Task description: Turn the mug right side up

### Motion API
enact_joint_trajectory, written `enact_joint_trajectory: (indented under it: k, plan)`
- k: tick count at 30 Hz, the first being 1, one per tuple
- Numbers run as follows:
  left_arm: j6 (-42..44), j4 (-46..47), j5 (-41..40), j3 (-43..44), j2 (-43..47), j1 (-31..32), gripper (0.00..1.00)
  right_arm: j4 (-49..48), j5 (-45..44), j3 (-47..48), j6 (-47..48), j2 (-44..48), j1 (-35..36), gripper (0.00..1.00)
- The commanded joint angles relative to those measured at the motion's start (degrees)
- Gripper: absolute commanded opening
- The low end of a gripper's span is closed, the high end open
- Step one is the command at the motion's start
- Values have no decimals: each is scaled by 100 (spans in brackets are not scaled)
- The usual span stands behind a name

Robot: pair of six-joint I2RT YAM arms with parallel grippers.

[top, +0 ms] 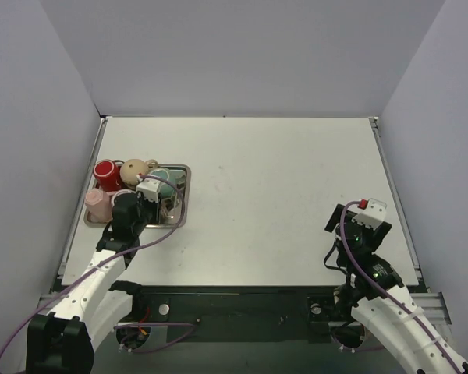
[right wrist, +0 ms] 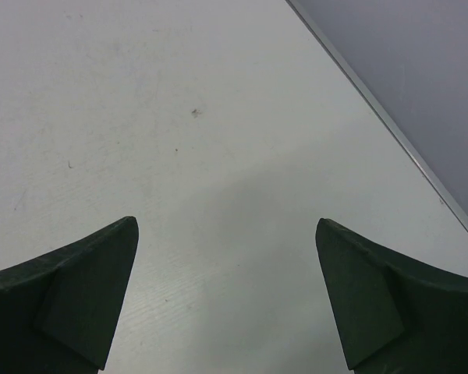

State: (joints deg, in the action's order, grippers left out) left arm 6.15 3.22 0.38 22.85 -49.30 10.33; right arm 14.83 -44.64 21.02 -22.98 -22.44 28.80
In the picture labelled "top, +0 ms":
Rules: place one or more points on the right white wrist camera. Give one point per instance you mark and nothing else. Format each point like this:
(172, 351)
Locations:
(371, 213)

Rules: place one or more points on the aluminium front rail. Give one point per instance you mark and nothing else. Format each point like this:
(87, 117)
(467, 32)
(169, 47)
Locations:
(434, 306)

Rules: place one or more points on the mauve pink mug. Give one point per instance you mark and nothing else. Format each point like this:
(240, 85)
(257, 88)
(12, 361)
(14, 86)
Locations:
(121, 192)

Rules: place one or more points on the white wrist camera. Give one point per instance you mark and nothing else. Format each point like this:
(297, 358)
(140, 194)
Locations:
(371, 213)
(149, 188)

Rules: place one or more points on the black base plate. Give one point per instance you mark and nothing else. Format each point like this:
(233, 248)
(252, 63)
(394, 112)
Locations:
(217, 314)

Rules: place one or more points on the red mug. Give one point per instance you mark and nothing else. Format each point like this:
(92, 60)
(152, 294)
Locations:
(106, 173)

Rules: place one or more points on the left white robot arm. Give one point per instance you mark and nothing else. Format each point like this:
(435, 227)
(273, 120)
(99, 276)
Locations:
(65, 339)

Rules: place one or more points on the light pink mug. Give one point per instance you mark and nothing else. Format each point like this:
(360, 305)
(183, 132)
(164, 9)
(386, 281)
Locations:
(98, 204)

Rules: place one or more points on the beige mug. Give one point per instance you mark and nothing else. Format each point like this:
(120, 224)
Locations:
(131, 170)

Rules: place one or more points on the steel tray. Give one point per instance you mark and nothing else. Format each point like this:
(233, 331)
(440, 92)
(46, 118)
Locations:
(171, 208)

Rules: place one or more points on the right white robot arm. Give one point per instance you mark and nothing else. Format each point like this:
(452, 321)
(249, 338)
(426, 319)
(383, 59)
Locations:
(375, 296)

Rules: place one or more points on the green mug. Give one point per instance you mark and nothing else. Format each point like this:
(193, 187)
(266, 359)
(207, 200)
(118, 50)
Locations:
(168, 179)

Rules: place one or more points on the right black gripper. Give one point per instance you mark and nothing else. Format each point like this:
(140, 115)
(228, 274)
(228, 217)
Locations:
(334, 218)

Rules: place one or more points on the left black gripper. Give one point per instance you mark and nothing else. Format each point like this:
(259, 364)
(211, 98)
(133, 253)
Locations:
(149, 210)

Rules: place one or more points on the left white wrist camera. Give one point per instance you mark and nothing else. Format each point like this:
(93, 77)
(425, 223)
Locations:
(149, 188)

